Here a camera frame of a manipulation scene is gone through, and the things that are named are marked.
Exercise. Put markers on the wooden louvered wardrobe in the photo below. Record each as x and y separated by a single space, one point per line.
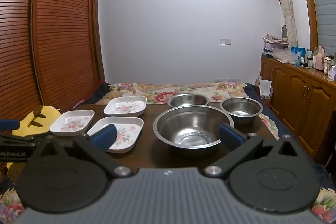
52 29

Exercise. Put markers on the wooden sideboard cabinet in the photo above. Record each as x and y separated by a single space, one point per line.
302 98

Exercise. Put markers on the large steel bowl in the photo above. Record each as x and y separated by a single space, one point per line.
189 124

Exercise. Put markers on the white paper box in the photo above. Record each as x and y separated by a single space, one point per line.
265 87

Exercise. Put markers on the large floral white plate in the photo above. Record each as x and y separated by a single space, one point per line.
125 106
126 132

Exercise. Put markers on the yellow plush toy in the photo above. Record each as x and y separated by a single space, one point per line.
50 115

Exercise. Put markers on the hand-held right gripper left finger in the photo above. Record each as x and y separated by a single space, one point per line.
105 136

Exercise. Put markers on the shallow steel bowl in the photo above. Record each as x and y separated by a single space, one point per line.
187 100

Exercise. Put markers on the floral blanket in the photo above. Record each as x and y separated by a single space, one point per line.
162 88

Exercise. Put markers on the dark cloth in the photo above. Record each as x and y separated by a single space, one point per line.
101 91

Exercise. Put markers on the white tissue box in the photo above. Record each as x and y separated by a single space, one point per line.
332 73

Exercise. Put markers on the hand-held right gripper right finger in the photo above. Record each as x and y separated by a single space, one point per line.
231 136

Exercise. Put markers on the deep steel bowl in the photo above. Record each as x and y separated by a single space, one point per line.
241 108

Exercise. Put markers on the wooden door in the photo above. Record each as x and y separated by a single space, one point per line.
97 43

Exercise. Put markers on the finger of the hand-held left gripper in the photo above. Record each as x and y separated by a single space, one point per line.
39 137
9 125

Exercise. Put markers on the pink bottle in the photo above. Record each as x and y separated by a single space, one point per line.
320 60

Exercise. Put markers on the small floral white plate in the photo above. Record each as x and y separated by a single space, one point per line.
72 123

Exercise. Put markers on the blue and white boxes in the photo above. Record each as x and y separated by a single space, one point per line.
298 51

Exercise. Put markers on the white wall switch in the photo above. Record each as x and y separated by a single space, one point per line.
225 42

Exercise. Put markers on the small grey fan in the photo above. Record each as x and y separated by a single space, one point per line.
284 31

